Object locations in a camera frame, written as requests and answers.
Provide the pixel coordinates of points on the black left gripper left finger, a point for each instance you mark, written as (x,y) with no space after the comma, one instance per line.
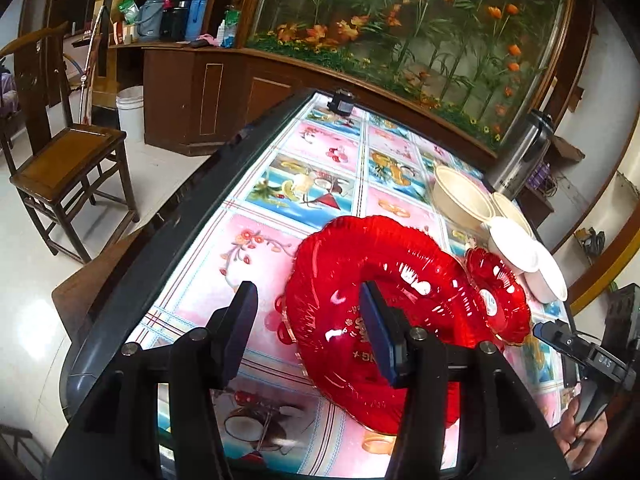
(201,361)

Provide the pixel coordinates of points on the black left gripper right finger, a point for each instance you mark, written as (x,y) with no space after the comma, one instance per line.
(409,358)

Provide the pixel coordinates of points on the large red glass plate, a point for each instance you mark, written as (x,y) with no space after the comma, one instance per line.
(322,314)

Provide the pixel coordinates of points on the large beige bowl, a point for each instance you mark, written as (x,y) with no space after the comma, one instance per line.
(460,199)

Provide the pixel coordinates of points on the person's right hand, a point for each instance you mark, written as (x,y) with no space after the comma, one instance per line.
(579,443)

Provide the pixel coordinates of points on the small red glass plate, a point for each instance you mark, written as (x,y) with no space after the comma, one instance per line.
(505,308)

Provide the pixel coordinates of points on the small beige bowl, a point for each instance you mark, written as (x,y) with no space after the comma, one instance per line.
(508,209)

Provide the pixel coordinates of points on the colourful fruit pattern tablecloth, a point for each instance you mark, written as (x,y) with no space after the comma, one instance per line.
(319,167)

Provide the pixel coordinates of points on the stainless steel kettle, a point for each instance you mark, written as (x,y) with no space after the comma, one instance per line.
(523,151)

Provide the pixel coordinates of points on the wooden chair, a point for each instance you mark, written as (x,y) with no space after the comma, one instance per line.
(71,163)

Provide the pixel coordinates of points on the dark wooden counter cabinet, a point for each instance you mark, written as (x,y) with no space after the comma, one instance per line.
(195,99)

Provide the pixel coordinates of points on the small black box device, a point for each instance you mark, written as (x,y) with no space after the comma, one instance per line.
(342,102)

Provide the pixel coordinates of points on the white plastic bucket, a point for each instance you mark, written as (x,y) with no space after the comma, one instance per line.
(130,109)

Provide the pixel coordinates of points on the flower mural panel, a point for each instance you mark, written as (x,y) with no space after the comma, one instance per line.
(477,64)

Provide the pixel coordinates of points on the blue thermos jug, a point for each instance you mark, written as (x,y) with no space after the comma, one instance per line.
(195,19)

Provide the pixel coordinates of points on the black thermos jug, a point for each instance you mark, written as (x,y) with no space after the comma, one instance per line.
(174,19)

